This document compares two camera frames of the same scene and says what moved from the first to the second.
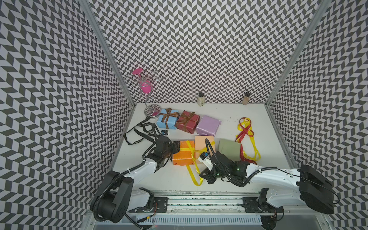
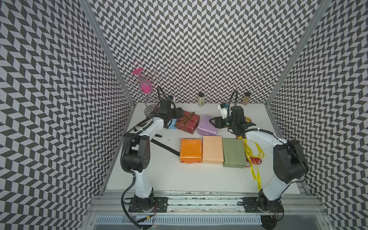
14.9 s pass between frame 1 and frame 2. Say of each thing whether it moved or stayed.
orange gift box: moved
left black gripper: moved
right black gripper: moved
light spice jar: stayed
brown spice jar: stayed
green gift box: moved
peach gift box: moved
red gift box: stayed
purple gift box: stayed
